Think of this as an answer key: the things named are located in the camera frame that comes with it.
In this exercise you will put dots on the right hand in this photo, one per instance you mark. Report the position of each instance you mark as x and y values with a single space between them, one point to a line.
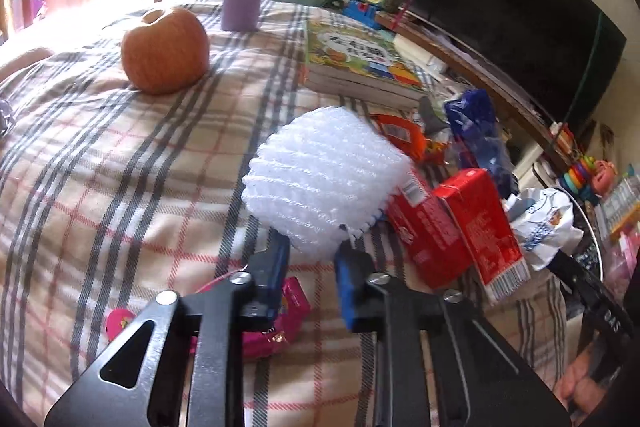
577 386

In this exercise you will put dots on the red milk carton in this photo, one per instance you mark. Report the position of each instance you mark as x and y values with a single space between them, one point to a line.
473 201
432 238

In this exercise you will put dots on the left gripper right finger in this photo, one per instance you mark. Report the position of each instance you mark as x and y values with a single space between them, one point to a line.
437 360

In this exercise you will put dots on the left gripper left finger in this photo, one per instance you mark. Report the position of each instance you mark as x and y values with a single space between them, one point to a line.
181 360

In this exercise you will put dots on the rainbow stacking ring toy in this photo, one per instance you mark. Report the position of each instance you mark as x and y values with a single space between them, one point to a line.
577 180

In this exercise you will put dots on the blue tempo tissue bag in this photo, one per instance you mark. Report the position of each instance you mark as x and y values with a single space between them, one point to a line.
478 141

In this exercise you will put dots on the red apple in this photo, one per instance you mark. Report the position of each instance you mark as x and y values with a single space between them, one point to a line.
167 51

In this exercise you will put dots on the white foam fruit net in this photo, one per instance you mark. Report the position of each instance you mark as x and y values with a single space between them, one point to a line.
322 179

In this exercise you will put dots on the children picture book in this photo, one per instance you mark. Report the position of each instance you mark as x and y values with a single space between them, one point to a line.
352 61

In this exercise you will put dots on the black flat screen television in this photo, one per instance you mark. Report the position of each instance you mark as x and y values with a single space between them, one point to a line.
561 53

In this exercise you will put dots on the white plastic bag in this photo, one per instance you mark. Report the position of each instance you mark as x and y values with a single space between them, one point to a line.
542 221

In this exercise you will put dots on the red snack wrapper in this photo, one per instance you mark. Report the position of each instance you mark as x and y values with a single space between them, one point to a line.
409 138

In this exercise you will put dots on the plaid blanket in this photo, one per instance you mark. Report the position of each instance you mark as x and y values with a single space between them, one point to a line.
109 196

